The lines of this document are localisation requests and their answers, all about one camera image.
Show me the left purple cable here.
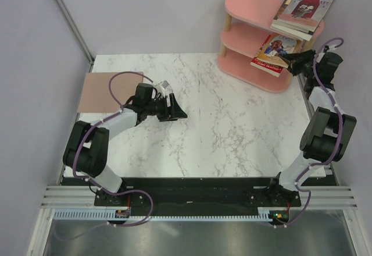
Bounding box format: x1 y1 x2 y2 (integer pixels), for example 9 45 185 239
52 71 155 241

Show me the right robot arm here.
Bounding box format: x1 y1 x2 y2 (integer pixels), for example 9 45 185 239
266 50 357 206

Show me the tan Othello book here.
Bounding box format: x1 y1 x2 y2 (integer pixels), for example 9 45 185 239
256 33 302 68

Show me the pink Shakespeare story book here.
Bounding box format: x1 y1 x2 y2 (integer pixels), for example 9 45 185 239
278 0 334 31

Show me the white slotted cable duct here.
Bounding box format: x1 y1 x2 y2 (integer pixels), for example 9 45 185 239
53 209 290 221

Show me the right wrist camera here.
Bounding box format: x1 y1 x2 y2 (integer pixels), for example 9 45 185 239
321 44 337 54

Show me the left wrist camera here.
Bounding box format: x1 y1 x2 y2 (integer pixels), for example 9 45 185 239
155 80 173 97

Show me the red Treehouse book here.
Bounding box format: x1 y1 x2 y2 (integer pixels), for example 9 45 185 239
251 35 284 77

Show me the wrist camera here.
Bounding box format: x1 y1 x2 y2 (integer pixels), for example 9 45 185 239
321 44 337 54
155 80 173 97

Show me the pink three-tier shelf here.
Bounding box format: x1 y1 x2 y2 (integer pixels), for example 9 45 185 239
217 0 325 94

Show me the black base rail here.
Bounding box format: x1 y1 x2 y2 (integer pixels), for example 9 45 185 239
59 176 303 210

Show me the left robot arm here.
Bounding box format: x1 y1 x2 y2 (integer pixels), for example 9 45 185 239
63 81 188 205

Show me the brown cardboard file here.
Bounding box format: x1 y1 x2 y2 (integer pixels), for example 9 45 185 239
77 72 143 113

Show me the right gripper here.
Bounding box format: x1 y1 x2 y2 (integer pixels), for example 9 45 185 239
278 49 318 79

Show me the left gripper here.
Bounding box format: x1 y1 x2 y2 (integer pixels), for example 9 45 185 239
145 94 187 122

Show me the brown Edward Tulane book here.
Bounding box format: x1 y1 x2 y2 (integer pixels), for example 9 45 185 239
271 0 316 34

